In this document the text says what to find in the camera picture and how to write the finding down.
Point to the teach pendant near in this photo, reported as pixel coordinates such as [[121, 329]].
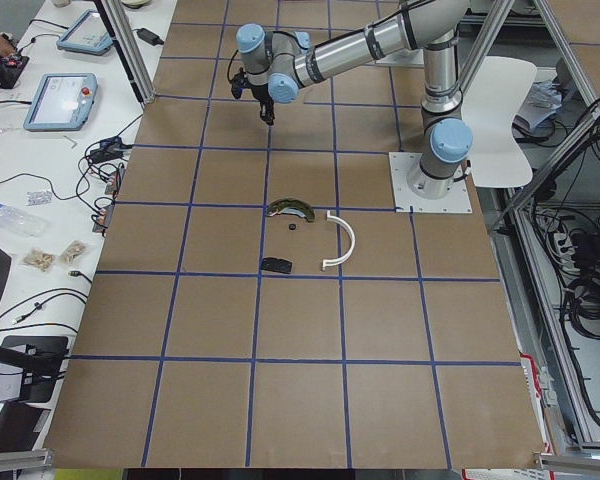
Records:
[[62, 102]]

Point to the black power adapter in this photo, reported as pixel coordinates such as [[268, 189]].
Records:
[[149, 37]]

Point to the aluminium frame post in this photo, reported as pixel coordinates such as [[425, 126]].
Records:
[[120, 31]]

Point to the white chair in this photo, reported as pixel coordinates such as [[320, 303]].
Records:
[[489, 107]]

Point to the plastic water bottle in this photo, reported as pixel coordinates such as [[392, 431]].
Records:
[[20, 222]]

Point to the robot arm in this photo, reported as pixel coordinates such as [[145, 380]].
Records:
[[277, 64]]

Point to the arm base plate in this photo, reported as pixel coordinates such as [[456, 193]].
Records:
[[415, 192], [403, 58]]

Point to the teach pendant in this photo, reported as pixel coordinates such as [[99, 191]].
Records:
[[62, 102], [88, 35]]

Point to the bag of small parts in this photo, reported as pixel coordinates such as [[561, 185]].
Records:
[[38, 259]]

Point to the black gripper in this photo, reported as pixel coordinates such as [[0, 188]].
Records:
[[263, 97]]

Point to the black brake pad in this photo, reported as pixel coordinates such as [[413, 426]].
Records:
[[276, 265]]

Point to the black camera stand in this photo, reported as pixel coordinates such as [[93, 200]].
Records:
[[30, 367]]

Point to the green brake shoe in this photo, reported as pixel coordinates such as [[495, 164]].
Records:
[[291, 206]]

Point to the teach pendant far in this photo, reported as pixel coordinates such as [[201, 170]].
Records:
[[88, 35]]

